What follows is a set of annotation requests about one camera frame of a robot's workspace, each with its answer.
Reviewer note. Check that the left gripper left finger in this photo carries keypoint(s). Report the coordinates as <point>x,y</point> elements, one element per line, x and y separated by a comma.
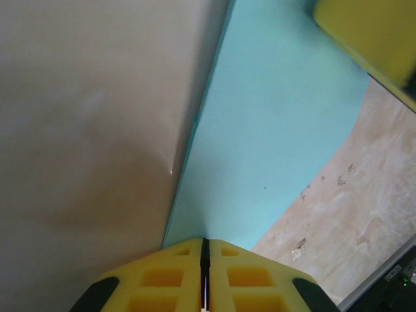
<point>156,282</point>

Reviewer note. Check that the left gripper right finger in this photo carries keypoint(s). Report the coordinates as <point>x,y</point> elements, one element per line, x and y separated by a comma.
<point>253,282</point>

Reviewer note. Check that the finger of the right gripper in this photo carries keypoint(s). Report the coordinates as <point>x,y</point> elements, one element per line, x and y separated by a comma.
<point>373,32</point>

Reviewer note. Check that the teal cloth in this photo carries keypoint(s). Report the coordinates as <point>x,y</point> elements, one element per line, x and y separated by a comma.
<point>260,113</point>

